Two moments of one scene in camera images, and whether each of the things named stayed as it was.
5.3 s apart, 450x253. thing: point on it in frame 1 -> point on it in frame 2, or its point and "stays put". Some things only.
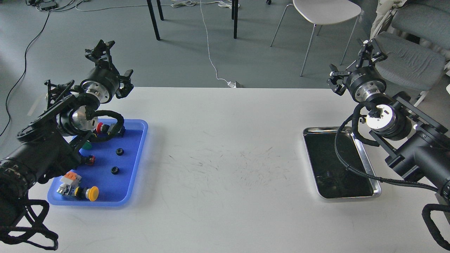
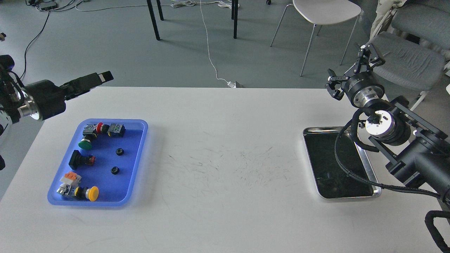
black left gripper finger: x=101 y=52 -> x=75 y=87
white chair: x=321 y=12 stays put
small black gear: x=120 y=151 stays put
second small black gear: x=114 y=170 stays put
